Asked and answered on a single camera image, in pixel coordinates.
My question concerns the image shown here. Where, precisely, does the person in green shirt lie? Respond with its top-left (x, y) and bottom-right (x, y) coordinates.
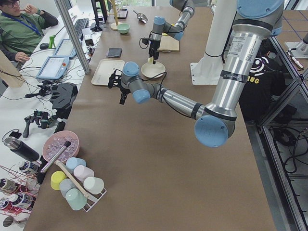
top-left (0, 0), bottom-right (58, 63)

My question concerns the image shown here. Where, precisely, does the green clamp tool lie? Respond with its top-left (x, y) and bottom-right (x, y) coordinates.
top-left (49, 35), bottom-right (56, 49)

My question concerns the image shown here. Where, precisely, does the black plastic housing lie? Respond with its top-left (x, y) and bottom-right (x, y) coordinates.
top-left (50, 83), bottom-right (78, 119)

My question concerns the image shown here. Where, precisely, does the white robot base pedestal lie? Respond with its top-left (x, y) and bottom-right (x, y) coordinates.
top-left (191, 0), bottom-right (237, 85)

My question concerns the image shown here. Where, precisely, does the aluminium frame post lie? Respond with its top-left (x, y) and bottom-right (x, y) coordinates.
top-left (55, 0), bottom-right (90, 74)

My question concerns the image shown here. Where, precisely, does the white wire cup rack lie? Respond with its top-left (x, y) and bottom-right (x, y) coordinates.
top-left (83, 188), bottom-right (107, 212)

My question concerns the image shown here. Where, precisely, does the pale yellow bun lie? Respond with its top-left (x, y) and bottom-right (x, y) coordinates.
top-left (147, 57), bottom-right (154, 64)

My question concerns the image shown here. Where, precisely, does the pink bowl with ice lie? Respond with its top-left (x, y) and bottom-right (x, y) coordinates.
top-left (42, 130), bottom-right (80, 163)

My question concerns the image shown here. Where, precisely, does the metal rod in bowl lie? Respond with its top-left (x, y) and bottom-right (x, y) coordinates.
top-left (40, 141), bottom-right (71, 174)

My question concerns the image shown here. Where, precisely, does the black keyboard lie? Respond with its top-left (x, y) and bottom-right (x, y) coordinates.
top-left (74, 18), bottom-right (89, 39)

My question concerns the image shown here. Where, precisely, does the metal scoop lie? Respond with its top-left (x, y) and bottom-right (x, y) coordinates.
top-left (133, 10), bottom-right (148, 24)

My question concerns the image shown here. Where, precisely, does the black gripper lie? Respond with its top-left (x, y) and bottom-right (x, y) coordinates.
top-left (119, 83), bottom-right (130, 104)
top-left (149, 38), bottom-right (160, 64)

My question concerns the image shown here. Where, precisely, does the person in black hoodie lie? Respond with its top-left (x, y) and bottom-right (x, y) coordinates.
top-left (239, 39), bottom-right (287, 122)

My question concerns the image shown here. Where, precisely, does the white label bottle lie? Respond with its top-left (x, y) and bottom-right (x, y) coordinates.
top-left (18, 161), bottom-right (39, 176)

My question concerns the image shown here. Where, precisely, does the pink cup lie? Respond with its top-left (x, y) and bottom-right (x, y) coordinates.
top-left (73, 165), bottom-right (94, 182)

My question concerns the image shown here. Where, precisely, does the far teach pendant tablet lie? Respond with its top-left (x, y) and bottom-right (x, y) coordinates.
top-left (54, 39), bottom-right (77, 59)

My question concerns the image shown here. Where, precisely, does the blue cup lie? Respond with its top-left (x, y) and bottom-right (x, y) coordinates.
top-left (65, 157), bottom-right (87, 173)

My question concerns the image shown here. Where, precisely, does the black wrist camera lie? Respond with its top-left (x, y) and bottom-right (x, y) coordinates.
top-left (108, 69), bottom-right (122, 89)

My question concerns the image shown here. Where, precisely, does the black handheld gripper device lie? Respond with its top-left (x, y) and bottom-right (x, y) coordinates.
top-left (22, 110), bottom-right (58, 138)

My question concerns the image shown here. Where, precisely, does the grey cup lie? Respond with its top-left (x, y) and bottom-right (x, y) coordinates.
top-left (59, 178), bottom-right (76, 198)

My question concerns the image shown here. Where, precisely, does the grey folded cloth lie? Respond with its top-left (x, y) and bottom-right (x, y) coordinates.
top-left (106, 48), bottom-right (122, 58)

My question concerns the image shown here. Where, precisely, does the near teach pendant tablet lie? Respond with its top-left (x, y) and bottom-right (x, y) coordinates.
top-left (36, 56), bottom-right (70, 80)

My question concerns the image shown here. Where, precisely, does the teach pendant tablet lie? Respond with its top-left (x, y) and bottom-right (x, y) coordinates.
top-left (36, 56), bottom-right (70, 80)
top-left (54, 39), bottom-right (77, 59)

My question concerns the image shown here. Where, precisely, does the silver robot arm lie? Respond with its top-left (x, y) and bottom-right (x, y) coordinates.
top-left (116, 0), bottom-right (284, 147)
top-left (149, 0), bottom-right (195, 64)

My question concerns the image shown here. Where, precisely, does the mint green cup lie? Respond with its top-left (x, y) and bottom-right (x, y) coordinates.
top-left (65, 188), bottom-right (87, 211)

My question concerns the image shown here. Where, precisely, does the white cup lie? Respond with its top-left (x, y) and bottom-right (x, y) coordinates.
top-left (83, 177), bottom-right (104, 194)

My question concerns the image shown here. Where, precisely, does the cream rabbit tray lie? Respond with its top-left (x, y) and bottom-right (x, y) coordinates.
top-left (91, 59), bottom-right (125, 86)

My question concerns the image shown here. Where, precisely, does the black monitor stand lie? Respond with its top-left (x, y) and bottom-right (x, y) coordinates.
top-left (90, 0), bottom-right (108, 32)

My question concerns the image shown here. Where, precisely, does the yellow cup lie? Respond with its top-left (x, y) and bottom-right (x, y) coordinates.
top-left (51, 171), bottom-right (66, 191)

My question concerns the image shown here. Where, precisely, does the wooden mug tree stand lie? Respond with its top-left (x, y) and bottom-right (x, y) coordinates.
top-left (108, 0), bottom-right (120, 31)

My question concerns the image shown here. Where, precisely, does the wooden cutting board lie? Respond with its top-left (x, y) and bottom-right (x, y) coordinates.
top-left (158, 33), bottom-right (180, 52)

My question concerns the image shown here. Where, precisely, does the computer mouse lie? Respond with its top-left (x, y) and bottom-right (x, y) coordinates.
top-left (39, 43), bottom-right (49, 50)

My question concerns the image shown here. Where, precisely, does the black thermos bottle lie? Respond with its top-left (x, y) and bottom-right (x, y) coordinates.
top-left (3, 136), bottom-right (39, 162)

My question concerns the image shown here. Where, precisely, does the mint green bowl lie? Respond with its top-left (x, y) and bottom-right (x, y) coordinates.
top-left (117, 23), bottom-right (130, 34)

